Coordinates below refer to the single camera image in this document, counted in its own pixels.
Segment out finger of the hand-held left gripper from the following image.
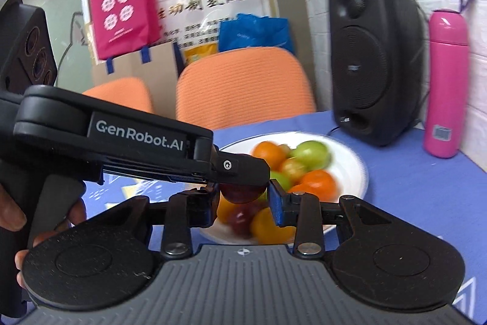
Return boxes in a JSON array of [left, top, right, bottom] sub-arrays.
[[196, 144, 272, 190]]

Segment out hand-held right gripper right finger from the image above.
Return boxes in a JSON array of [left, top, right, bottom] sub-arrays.
[[267, 179, 393, 260]]

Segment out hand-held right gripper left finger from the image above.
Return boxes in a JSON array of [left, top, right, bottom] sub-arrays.
[[88, 184, 221, 260]]

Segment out small orange tangerine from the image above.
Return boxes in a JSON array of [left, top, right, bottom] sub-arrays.
[[291, 170, 339, 198], [252, 141, 288, 170], [217, 196, 238, 224]]

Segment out large orange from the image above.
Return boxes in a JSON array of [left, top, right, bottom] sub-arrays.
[[250, 207, 297, 244]]

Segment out dark red plum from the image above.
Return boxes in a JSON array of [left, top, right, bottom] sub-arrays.
[[228, 209, 259, 238], [221, 185, 267, 204]]

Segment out green jujube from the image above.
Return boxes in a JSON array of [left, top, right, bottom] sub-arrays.
[[293, 140, 331, 170], [270, 171, 293, 190]]

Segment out white plate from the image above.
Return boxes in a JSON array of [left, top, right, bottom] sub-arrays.
[[198, 132, 370, 244]]

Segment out person's left hand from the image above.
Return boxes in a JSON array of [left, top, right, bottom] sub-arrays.
[[0, 180, 89, 291]]

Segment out orange chair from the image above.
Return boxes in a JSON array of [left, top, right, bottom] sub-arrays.
[[82, 77, 155, 114], [176, 46, 317, 131]]

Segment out kraft paper bag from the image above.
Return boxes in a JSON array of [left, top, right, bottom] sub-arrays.
[[91, 41, 179, 112]]

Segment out blue printed tablecloth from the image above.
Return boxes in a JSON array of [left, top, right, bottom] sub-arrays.
[[82, 110, 487, 325]]

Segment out yellow snack bag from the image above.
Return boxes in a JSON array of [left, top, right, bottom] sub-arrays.
[[183, 43, 219, 70]]

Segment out magenta tote bag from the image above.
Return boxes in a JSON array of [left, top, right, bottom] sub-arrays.
[[88, 0, 162, 61]]

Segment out blue plastic bag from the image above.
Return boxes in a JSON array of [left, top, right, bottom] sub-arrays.
[[218, 13, 295, 55]]

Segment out black speaker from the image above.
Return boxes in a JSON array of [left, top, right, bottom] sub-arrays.
[[329, 0, 427, 147]]

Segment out pink water bottle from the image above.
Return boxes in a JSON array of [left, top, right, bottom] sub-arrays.
[[423, 0, 476, 159]]

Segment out calligraphy wall poster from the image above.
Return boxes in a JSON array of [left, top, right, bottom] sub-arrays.
[[154, 0, 276, 44]]

